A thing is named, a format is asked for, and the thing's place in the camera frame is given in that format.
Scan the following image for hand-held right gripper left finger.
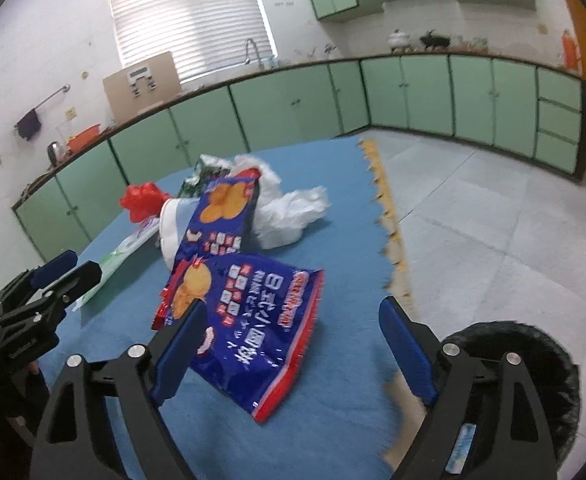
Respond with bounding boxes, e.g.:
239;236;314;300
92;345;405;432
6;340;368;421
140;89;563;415
30;299;209;480

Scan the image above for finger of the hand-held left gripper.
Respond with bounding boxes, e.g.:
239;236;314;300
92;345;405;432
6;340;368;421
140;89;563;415
0;260;104;329
0;250;80;312

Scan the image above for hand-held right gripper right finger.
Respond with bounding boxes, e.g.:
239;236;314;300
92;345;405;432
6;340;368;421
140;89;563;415
378;296;559;480

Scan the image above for green and white packet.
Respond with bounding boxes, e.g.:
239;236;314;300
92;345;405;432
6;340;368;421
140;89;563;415
73;220;161;311

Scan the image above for large blue snack bag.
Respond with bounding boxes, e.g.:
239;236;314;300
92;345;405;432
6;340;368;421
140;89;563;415
152;254;325;425

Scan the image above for red plastic bag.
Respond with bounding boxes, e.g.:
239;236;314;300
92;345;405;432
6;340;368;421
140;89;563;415
119;183;172;223

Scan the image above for black trash bin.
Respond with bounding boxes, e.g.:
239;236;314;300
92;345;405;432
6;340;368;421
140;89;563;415
440;321;581;480

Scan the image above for green snack packet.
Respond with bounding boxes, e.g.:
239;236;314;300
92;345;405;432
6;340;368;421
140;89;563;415
178;154;234;198

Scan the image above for narrow blue snack bag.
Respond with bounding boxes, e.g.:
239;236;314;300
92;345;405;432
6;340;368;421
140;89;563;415
173;169;263;271

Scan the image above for white plastic bag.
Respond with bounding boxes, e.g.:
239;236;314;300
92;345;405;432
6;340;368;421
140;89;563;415
230;155;333;250

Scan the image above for blue foam mat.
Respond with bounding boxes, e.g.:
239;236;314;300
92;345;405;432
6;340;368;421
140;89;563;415
38;135;414;480

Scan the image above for orange basin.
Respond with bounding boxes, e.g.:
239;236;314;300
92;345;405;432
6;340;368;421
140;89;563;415
67;125;102;153

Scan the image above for purple towel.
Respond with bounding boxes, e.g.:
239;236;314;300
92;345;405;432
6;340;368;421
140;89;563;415
15;109;44;142

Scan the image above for yellow foam mat edge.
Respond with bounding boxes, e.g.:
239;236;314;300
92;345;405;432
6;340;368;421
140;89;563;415
360;139;414;301

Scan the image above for cardboard box with white label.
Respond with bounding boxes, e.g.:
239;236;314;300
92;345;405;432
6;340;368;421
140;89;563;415
103;51;183;126

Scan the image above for green lower kitchen cabinets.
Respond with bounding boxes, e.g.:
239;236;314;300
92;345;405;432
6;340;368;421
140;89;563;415
12;55;586;256

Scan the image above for white window blind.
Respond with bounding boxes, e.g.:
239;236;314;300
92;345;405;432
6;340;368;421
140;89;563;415
106;0;278;83

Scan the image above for metal faucet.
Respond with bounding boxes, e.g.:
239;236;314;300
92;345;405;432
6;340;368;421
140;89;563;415
244;37;266;68

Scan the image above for black wok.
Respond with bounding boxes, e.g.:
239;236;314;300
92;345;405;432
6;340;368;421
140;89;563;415
419;31;451;51

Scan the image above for orange thermos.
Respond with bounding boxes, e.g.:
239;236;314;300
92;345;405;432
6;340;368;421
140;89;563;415
562;30;579;68

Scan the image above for metal towel rail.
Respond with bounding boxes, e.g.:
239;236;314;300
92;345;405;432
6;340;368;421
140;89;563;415
13;85;71;133

